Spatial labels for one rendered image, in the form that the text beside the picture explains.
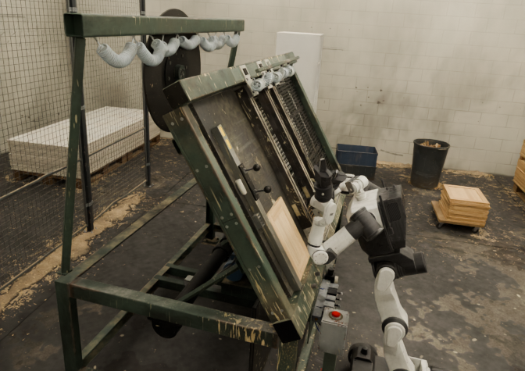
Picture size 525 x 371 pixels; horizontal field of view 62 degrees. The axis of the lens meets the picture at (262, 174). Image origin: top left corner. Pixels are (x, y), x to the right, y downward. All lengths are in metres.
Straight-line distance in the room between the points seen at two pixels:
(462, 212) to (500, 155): 2.73
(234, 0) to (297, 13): 1.05
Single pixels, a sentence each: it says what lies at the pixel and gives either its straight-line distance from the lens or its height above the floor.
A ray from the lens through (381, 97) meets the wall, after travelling 7.58.
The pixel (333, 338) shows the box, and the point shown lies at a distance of 2.20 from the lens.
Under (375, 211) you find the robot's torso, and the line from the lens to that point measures 2.31.
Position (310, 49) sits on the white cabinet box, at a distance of 6.11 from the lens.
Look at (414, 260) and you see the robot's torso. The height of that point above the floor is 1.05.
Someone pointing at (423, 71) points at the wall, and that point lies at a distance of 7.58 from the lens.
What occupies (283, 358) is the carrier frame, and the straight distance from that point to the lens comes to 2.34.
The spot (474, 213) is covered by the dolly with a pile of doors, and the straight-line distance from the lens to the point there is 5.57.
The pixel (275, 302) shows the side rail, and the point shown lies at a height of 0.97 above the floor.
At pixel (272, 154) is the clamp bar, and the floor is 1.45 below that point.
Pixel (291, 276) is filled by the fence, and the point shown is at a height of 0.97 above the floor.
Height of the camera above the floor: 2.23
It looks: 20 degrees down
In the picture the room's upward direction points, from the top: 3 degrees clockwise
